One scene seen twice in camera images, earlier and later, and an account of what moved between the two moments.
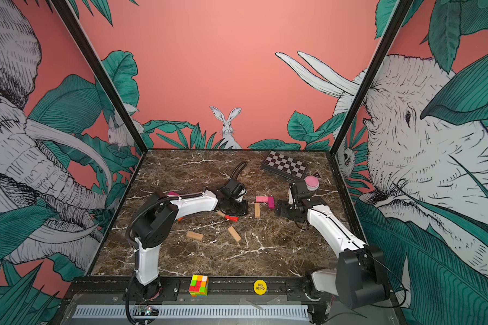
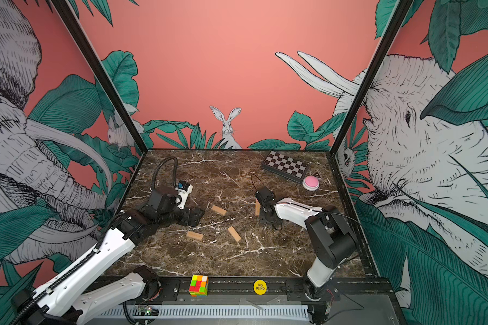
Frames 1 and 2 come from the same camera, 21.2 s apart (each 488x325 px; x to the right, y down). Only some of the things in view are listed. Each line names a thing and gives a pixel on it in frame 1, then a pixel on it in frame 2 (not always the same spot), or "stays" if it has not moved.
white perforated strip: [197, 312] stays
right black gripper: [282, 208] -> [262, 217]
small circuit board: [147, 311] stays
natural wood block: [257, 210] stays
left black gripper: [245, 210] -> [188, 220]
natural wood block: [194, 235] stays
